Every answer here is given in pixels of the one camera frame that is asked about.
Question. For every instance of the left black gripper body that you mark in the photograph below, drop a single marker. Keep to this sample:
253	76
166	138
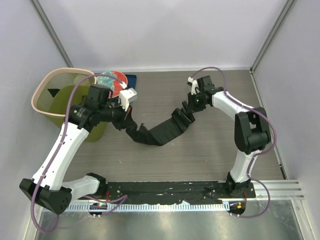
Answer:
119	116

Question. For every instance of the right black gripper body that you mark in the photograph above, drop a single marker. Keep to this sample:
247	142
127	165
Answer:
196	102

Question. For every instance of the black trash bag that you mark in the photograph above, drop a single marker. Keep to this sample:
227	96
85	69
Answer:
161	134

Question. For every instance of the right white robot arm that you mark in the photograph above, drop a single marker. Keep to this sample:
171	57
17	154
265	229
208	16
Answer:
251	129

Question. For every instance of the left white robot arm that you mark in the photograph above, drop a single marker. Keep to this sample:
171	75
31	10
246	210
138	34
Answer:
46	188

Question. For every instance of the olive green trash bin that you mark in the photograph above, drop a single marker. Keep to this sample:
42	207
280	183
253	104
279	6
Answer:
52	95

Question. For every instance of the red patterned plate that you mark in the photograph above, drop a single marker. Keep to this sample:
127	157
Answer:
107	80

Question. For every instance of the blue tray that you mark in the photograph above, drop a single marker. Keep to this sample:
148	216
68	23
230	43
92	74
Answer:
129	79

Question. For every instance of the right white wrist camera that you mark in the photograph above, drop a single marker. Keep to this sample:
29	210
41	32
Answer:
194	85

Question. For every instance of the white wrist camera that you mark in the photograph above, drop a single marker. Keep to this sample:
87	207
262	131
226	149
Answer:
194	85
127	96

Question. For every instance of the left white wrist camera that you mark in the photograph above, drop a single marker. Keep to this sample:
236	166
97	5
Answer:
127	96

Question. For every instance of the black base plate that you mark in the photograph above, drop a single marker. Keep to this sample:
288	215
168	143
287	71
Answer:
173	192

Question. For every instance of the white slotted cable duct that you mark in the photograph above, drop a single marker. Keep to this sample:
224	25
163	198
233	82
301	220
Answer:
94	207

